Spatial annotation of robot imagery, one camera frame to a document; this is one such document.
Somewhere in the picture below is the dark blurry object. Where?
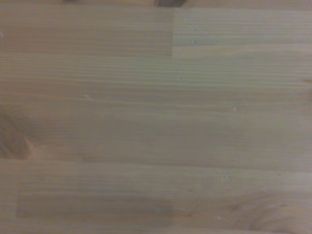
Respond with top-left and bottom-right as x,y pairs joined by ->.
155,0 -> 184,8

